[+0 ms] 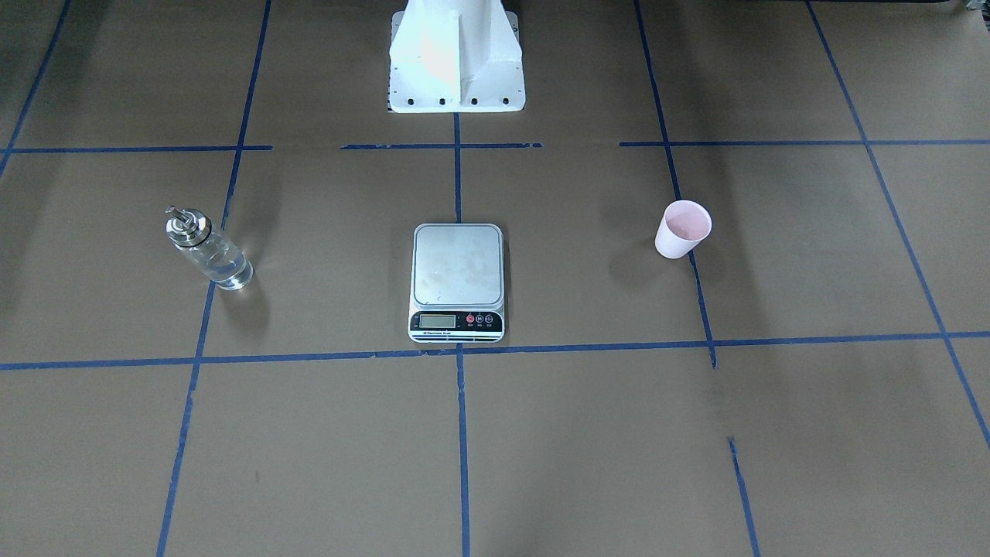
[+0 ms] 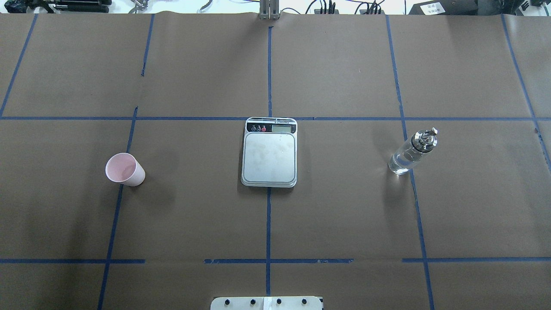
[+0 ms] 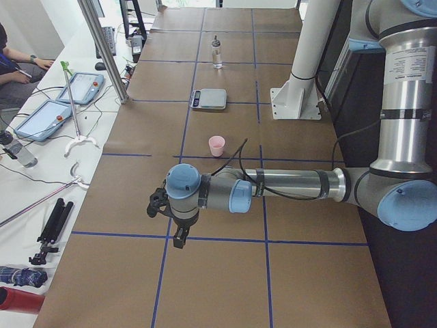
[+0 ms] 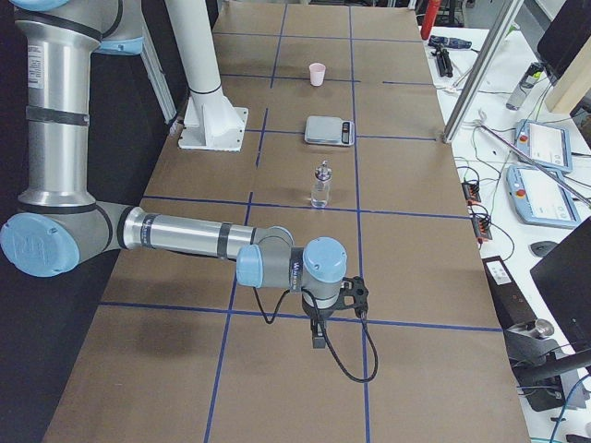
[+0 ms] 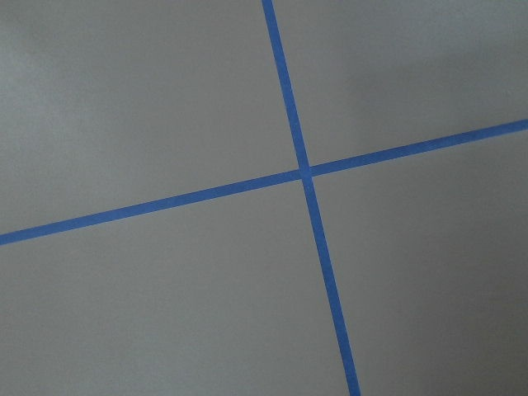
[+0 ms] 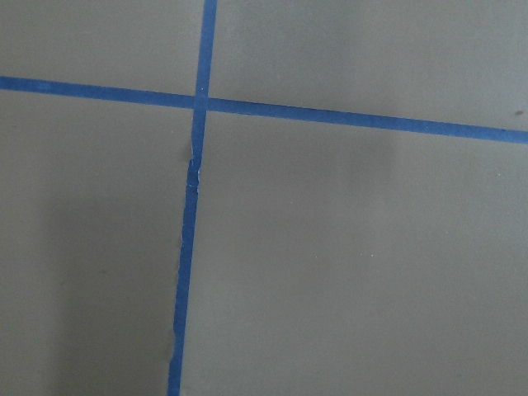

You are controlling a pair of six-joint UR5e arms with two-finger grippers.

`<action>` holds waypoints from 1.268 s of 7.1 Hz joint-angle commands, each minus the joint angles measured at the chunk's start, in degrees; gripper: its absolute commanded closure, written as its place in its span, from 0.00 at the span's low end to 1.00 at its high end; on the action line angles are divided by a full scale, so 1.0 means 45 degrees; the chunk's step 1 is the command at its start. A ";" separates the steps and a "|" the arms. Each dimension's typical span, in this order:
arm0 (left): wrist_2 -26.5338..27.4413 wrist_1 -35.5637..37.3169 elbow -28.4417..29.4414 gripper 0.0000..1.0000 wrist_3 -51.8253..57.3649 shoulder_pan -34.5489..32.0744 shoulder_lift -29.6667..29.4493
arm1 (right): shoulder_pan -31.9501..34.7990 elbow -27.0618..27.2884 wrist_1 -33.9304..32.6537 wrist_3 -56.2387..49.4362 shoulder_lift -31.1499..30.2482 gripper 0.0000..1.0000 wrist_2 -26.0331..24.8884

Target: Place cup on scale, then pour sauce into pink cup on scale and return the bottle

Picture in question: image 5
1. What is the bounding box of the blue tape strip lengthwise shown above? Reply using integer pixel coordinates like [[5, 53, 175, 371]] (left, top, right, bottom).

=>
[[262, 0, 361, 395]]

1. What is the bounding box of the blue tape strip crosswise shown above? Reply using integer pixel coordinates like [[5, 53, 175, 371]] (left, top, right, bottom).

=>
[[1, 120, 527, 245]]

